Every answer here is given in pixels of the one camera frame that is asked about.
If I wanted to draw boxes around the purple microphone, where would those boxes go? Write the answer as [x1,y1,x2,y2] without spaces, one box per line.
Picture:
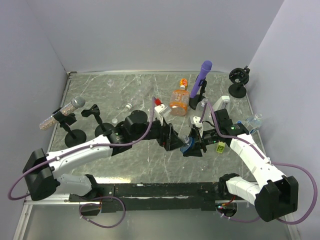
[190,60,213,98]

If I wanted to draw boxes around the empty black stand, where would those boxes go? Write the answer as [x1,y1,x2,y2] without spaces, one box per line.
[81,104,114,137]

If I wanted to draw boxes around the small clear labelled bottle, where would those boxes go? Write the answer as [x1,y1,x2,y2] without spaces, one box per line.
[244,113,263,134]

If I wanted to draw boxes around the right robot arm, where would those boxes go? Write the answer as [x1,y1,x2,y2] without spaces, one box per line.
[182,109,299,222]

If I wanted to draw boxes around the black round clamp stand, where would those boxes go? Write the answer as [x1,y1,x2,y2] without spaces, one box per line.
[228,66,251,99]

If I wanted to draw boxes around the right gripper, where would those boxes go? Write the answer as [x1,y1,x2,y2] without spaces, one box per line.
[183,127,221,158]

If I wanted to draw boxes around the purple microphone stand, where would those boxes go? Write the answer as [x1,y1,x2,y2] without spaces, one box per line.
[189,79,207,110]

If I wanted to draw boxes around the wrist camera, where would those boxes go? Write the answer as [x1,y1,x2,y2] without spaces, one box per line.
[188,116,204,130]
[154,98,171,120]

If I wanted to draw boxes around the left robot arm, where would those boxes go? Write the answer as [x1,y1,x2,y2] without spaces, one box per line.
[22,110,185,201]

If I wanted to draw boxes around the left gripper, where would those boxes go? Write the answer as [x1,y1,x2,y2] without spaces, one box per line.
[131,113,186,151]

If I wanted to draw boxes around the blue label water bottle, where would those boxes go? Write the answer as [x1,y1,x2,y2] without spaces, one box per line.
[180,135,195,154]

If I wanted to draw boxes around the purple cable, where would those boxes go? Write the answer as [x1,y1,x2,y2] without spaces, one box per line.
[78,196,126,228]
[199,99,317,224]
[7,96,161,201]

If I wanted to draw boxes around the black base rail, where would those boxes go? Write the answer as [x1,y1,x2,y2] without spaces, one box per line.
[68,181,241,214]

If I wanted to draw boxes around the clear open bottle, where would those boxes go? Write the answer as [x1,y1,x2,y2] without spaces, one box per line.
[195,98,210,117]

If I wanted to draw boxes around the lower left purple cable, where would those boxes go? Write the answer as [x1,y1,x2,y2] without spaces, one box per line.
[78,196,126,228]

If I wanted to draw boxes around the orange drink bottle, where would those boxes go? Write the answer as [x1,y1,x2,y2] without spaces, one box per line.
[169,78,190,117]

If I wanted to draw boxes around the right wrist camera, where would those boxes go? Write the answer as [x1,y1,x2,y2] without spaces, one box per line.
[188,116,204,130]

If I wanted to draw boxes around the green toy block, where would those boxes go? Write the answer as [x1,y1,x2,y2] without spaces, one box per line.
[216,141,226,154]

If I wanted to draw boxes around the black microphone stand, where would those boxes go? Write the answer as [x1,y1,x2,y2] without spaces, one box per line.
[53,107,87,148]

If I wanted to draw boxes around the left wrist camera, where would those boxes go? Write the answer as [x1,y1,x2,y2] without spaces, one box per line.
[154,98,171,120]

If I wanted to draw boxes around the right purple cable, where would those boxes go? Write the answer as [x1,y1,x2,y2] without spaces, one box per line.
[199,99,317,224]

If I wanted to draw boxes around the silver glitter microphone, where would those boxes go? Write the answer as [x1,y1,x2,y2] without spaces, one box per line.
[39,96,86,131]

